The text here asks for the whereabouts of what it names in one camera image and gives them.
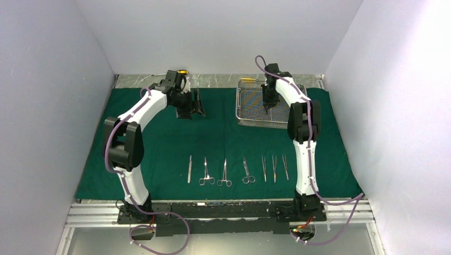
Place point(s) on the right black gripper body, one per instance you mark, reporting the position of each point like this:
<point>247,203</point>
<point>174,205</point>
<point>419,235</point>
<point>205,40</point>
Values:
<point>268,99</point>

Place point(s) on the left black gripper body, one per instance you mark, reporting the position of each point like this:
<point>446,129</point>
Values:
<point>192,105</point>

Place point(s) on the wire mesh instrument tray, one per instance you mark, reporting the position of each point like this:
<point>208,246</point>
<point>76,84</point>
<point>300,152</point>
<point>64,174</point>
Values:
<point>250,110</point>

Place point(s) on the green surgical drape cloth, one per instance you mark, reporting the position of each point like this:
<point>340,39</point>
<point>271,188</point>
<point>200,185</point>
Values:
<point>169,142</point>

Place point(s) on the steel instrument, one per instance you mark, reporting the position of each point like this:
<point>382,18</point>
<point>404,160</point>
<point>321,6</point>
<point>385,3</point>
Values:
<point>189,170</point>

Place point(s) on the steel tweezers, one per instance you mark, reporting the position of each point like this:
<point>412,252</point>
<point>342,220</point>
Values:
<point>263,159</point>
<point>274,165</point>
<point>285,165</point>

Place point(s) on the steel surgical forceps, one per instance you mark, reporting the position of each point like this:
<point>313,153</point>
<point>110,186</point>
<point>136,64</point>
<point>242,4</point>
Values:
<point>224,180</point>

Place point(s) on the steel surgical scissors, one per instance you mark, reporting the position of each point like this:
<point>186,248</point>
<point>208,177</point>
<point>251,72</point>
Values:
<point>247,179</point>

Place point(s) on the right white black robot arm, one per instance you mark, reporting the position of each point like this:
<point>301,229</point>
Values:
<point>303,128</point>

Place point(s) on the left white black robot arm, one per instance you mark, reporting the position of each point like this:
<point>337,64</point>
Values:
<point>123,145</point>

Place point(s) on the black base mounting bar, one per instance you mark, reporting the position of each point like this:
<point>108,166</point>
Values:
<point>222,216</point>

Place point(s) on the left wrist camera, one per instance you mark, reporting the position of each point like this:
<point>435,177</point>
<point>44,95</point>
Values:
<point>177,81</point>

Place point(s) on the yellow black handled screwdriver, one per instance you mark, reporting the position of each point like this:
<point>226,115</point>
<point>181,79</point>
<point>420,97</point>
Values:
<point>183,72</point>

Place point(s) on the aluminium front rail frame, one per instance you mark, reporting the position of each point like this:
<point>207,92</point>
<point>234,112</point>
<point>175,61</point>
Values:
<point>102,214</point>

